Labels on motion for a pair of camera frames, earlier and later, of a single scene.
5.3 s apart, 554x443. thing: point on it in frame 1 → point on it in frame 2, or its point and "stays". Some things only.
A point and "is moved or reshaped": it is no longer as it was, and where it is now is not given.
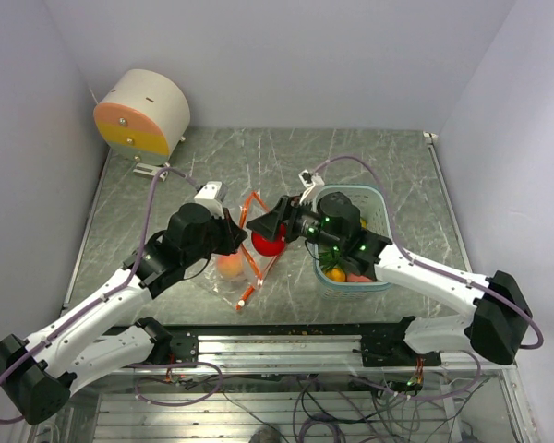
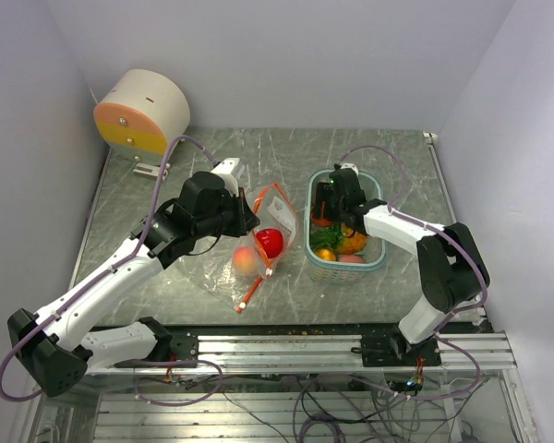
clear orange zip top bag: (237, 277) is moved or reshaped
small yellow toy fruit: (336, 275) → (327, 255)
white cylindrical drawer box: (143, 116) stays
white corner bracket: (430, 137) stays
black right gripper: (269, 223) → (324, 194)
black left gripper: (232, 233) → (245, 220)
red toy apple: (267, 246) is moved or reshaped
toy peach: (230, 265) → (244, 261)
